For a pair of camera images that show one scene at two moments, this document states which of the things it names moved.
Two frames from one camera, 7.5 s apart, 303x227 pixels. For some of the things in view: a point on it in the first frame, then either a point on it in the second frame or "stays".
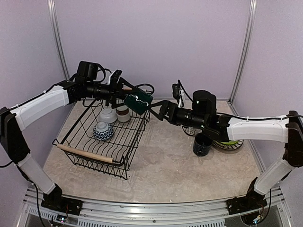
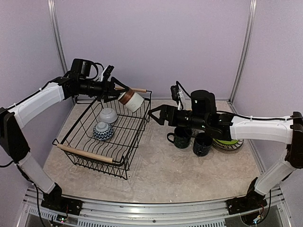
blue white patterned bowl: (102, 131) stays
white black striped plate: (217, 144) stays
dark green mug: (139, 101) to (182, 136)
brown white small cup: (123, 114) to (132, 100)
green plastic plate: (229, 143) stays
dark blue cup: (202, 144) stays
